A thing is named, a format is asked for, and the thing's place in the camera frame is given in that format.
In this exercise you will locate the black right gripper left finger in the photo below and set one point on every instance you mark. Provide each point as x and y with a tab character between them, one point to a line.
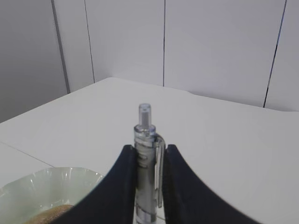
112	201

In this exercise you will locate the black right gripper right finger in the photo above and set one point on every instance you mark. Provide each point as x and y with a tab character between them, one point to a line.
231	186

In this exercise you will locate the grey grip white pen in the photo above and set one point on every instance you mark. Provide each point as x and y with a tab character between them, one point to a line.
150	148

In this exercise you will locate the sugared bread bun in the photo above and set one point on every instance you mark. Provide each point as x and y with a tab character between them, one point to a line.
46	217

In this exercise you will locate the green wavy glass plate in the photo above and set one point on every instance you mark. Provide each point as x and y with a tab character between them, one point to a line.
40	191

